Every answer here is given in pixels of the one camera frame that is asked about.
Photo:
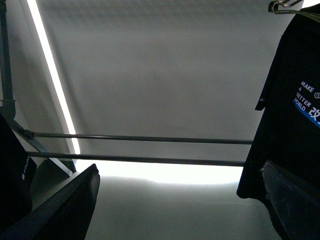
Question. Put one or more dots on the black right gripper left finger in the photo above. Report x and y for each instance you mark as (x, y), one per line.
(64, 216)

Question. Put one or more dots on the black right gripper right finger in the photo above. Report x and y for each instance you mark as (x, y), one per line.
(295, 202)

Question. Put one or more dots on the black printed t-shirt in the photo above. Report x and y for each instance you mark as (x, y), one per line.
(289, 131)
(17, 170)

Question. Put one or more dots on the metal clothes hanger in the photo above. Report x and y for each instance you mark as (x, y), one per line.
(285, 7)

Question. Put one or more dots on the grey drying rack frame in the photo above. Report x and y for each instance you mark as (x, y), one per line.
(8, 110)

